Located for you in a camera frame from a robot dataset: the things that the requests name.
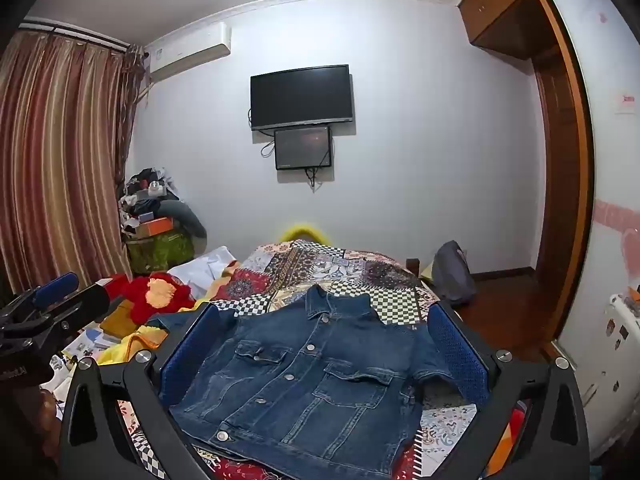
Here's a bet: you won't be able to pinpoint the patchwork patterned blanket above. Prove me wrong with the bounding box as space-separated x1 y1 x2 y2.
115 239 531 480

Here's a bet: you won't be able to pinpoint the pile of mixed clutter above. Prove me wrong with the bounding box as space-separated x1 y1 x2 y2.
119 167 207 242

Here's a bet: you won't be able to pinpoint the white stickered appliance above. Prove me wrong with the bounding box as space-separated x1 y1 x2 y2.
597 287 640 413

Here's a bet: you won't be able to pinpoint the green box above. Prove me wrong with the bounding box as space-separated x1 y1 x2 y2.
125 231 195 276

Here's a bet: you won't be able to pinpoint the mustard cloth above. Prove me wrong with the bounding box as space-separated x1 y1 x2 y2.
101 307 135 335

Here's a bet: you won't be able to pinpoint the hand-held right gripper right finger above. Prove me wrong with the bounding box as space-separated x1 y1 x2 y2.
428 302 594 480

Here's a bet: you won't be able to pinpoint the red plush toy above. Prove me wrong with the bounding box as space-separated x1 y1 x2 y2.
102 271 197 327

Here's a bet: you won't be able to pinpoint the red and white wall notice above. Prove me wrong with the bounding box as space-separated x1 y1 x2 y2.
613 91 640 116

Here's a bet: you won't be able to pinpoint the white air conditioner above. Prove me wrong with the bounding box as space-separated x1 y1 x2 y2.
145 22 233 83

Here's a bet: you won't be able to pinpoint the large black wall television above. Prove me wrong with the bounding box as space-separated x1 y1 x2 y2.
250 64 355 132

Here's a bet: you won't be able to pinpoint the small black wall monitor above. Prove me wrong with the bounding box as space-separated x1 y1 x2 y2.
273 126 333 171

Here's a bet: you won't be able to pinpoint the orange box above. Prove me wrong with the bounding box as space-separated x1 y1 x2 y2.
135 216 174 239

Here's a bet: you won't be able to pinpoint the blue denim jacket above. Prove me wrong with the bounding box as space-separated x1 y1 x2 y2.
149 284 457 467

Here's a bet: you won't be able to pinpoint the wooden overhead cabinet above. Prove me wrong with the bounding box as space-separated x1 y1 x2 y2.
457 0 576 62

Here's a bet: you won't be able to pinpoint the wooden door frame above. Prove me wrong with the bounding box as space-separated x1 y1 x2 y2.
530 0 597 348

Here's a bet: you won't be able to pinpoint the yellow cloth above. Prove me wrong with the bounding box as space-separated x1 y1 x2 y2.
96 324 170 367

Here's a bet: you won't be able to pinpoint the striped brown curtain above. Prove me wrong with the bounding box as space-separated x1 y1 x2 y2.
0 29 147 283

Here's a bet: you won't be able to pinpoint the white curtain rail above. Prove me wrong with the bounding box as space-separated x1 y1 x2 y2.
19 20 145 55

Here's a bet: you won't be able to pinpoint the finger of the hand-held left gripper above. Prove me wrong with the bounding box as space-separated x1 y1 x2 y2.
42 282 112 333
0 272 81 321

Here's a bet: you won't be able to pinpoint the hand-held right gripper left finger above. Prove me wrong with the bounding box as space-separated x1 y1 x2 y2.
59 304 236 480

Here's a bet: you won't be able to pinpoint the grey backpack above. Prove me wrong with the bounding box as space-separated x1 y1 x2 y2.
431 240 477 307

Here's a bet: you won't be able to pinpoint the white cloth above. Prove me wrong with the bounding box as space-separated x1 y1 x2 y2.
167 246 239 302

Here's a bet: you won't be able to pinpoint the yellow plush item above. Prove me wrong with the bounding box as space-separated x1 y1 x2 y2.
278 222 327 245

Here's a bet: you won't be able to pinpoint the scattered paper leaflets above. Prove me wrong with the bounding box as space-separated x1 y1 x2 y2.
42 326 123 401

